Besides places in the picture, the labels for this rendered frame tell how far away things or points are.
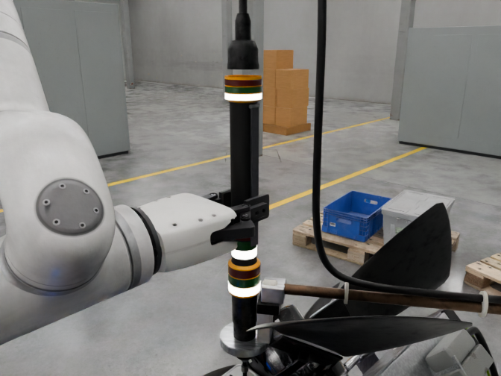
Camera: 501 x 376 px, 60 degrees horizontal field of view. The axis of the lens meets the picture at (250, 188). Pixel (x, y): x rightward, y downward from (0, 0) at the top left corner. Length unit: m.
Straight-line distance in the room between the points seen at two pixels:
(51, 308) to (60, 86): 6.44
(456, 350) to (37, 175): 0.75
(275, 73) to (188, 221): 8.44
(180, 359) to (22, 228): 2.35
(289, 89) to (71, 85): 4.00
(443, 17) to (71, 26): 9.66
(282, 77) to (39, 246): 8.47
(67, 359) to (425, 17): 12.40
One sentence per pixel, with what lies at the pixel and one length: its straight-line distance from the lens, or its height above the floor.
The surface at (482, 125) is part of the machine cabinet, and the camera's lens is 7.77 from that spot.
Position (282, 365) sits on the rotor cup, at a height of 1.21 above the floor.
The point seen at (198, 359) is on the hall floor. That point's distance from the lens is 2.65.
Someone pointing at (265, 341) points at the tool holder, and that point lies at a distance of 0.63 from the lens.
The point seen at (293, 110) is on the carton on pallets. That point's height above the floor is 0.46.
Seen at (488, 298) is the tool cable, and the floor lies 1.37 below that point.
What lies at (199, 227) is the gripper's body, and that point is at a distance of 0.45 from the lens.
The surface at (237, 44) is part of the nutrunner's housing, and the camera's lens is 0.51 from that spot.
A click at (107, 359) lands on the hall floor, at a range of 2.75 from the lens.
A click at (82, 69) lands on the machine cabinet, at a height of 1.34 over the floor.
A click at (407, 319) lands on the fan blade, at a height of 1.42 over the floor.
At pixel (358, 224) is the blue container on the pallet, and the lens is 3.66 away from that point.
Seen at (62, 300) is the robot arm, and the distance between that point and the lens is 0.40.
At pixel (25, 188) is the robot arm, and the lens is 0.35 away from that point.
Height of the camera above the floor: 1.67
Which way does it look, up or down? 18 degrees down
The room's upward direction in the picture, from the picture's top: straight up
